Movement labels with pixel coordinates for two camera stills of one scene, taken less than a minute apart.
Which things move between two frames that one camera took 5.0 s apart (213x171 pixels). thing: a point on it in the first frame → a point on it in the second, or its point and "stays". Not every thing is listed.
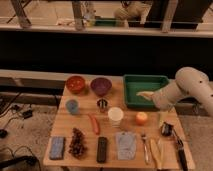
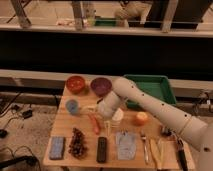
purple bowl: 101,85 stays
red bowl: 75,84 stays
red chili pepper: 95,124 stays
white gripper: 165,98 → 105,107
